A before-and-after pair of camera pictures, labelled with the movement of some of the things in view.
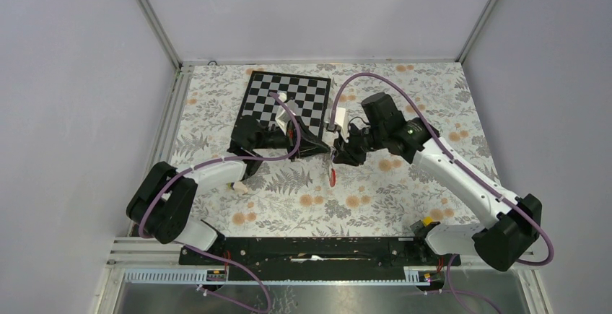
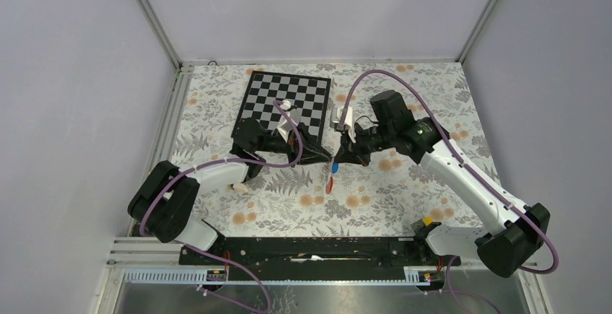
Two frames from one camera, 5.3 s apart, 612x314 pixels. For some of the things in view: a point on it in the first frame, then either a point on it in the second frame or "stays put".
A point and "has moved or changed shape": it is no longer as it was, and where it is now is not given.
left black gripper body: (291, 136) stays put
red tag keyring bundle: (333, 177) has moved or changed shape
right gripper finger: (344, 157) stays put
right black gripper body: (360, 142) stays put
